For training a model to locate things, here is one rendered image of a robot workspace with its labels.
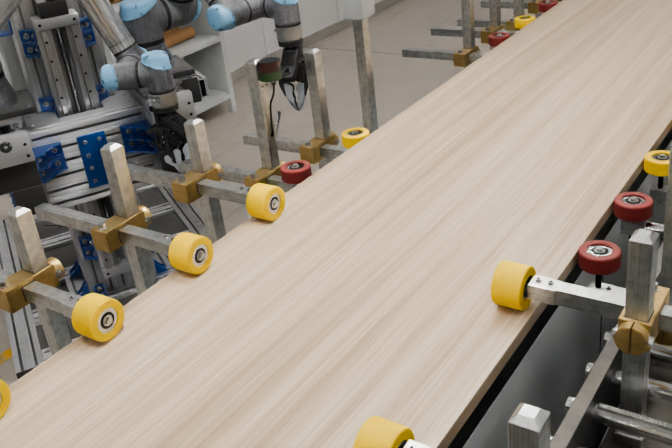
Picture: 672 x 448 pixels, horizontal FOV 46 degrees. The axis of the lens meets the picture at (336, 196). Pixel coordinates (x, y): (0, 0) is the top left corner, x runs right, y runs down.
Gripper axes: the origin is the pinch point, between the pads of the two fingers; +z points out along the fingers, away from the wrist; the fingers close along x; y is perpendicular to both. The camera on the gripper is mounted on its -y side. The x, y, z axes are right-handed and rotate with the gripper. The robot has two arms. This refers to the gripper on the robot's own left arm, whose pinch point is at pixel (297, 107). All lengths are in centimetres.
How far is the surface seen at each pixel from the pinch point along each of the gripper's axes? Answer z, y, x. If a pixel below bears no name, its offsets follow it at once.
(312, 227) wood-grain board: 4, -66, -21
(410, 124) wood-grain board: 4.4, -5.0, -34.3
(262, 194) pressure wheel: -3, -64, -10
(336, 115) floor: 94, 243, 53
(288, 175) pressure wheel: 4.7, -37.9, -7.2
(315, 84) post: -8.4, -4.7, -7.8
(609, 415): 13, -111, -80
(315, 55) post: -16.8, -4.3, -8.8
